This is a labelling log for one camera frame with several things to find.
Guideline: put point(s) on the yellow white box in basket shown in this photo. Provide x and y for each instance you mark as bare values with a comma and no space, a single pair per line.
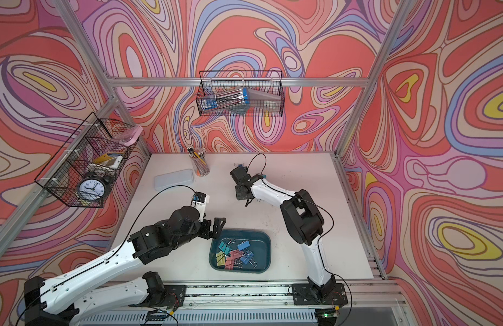
110,160

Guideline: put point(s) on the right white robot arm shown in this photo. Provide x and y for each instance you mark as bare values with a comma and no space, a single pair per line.
303,220

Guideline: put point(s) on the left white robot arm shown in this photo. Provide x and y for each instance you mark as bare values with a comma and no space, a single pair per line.
76,295

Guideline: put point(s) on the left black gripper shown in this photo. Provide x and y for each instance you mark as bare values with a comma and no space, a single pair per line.
208,233

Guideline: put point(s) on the left black wire basket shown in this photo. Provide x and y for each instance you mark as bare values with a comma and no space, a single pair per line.
91,139

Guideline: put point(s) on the clear tube with blue cap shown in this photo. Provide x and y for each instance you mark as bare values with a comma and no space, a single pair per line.
231,100

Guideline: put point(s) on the pink item in basket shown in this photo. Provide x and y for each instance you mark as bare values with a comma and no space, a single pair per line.
128,137

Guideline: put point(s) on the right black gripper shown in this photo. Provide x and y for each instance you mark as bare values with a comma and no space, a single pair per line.
238,193

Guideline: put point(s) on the teal storage box tray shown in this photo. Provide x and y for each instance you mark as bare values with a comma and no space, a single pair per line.
260,245

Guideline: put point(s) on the glass pencil cup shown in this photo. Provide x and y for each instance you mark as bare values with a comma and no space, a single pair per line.
197,156

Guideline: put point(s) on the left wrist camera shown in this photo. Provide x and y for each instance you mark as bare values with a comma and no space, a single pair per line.
200,201

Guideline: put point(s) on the blue binder clip front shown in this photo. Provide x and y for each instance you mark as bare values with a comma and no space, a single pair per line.
247,260

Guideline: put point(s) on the black alarm clock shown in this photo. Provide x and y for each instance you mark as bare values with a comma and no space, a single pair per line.
94,187

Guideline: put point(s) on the yellow binder clip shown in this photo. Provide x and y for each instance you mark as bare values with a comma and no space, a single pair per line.
220,258

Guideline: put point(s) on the back black wire basket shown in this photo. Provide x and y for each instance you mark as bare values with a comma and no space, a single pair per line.
255,93

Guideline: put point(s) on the black wire basket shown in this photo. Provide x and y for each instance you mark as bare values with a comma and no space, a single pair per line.
91,139
255,93

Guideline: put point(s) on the teal binder clip front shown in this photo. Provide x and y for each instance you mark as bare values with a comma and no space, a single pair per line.
225,247

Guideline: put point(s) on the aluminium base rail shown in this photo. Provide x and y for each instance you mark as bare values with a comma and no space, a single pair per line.
360,302

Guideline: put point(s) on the pink binder clip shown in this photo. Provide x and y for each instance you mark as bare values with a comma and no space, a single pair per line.
230,264
235,254

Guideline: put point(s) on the translucent plastic case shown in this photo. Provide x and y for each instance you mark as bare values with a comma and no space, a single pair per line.
183,177

